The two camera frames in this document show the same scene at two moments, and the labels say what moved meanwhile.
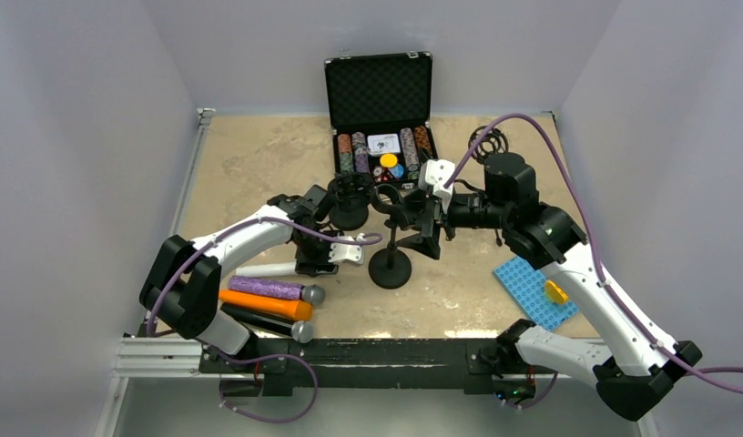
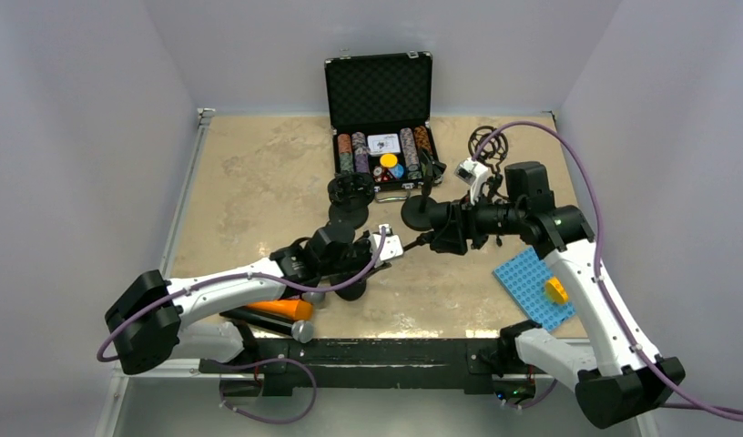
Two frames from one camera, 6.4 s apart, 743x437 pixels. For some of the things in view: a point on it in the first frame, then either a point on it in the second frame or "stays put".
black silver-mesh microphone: x=300 y=330 stays put
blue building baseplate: x=526 y=284 stays put
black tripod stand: x=493 y=141 stays put
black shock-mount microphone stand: x=352 y=193 stays put
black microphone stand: x=391 y=268 to x=354 y=288
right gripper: x=428 y=243 to x=461 y=227
